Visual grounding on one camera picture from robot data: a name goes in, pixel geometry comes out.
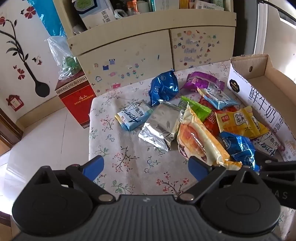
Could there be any clear plastic bag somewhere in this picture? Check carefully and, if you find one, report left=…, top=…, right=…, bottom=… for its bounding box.
left=47, top=36, right=82, bottom=81

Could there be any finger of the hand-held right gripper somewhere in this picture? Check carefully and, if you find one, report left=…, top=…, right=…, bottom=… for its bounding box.
left=254, top=153, right=296, bottom=172
left=260, top=172, right=296, bottom=186

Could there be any green snack packet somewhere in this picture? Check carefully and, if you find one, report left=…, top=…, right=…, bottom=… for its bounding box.
left=180, top=96, right=212, bottom=122

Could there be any brown wooden door frame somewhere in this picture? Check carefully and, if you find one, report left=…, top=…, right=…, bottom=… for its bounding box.
left=0, top=108, right=25, bottom=149

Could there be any cardboard box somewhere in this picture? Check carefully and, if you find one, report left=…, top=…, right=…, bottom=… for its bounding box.
left=227, top=54, right=296, bottom=163

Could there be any blue plastic sheet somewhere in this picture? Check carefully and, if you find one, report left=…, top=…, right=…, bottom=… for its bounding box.
left=32, top=0, right=66, bottom=37

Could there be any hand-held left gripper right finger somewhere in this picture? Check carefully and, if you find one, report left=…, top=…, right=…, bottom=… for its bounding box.
left=177, top=156, right=263, bottom=202

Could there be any light blue white snack packet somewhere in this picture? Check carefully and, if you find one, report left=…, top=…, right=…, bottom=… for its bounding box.
left=251, top=132, right=281, bottom=156
left=198, top=88, right=240, bottom=110
left=115, top=100, right=154, bottom=132

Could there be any yellow snack packet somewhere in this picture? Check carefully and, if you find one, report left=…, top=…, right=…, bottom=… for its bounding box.
left=215, top=106, right=270, bottom=139

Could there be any orange bread packet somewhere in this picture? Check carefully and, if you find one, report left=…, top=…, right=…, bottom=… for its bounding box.
left=177, top=104, right=242, bottom=171

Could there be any blue foil snack packet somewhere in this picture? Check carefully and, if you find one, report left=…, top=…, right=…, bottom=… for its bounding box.
left=218, top=131, right=262, bottom=172
left=148, top=70, right=179, bottom=107

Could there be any silver fridge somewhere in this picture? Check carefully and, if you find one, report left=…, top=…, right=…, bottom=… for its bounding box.
left=231, top=0, right=296, bottom=84

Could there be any cream shelf cabinet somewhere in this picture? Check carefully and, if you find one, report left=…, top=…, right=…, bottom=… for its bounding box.
left=52, top=0, right=237, bottom=96

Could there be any white blue medicine box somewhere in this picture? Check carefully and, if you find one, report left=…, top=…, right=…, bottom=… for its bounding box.
left=72, top=0, right=116, bottom=29

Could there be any black vase wall decal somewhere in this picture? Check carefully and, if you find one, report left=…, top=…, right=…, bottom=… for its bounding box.
left=0, top=6, right=50, bottom=98

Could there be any silver foil snack packet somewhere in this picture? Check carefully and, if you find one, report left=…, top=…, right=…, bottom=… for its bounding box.
left=138, top=99, right=188, bottom=152

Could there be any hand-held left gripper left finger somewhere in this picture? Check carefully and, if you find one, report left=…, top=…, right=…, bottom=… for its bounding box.
left=32, top=156, right=116, bottom=202

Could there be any red house wall decal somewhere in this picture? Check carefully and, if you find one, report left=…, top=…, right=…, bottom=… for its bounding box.
left=6, top=94, right=24, bottom=112

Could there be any red patterned snack packet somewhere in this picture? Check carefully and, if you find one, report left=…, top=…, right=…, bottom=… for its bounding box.
left=199, top=97, right=241, bottom=137

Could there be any red carton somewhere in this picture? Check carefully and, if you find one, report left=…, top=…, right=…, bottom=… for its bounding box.
left=55, top=70, right=99, bottom=128

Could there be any purple snack packet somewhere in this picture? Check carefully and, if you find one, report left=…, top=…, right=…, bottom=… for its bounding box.
left=180, top=71, right=225, bottom=92

